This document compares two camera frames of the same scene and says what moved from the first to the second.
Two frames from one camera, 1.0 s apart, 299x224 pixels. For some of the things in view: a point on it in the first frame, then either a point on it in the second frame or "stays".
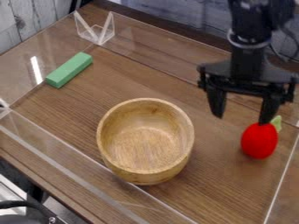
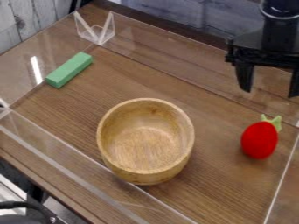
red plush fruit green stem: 259,139 stays
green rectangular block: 70,70 stays
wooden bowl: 145,137 stays
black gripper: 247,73 -> 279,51
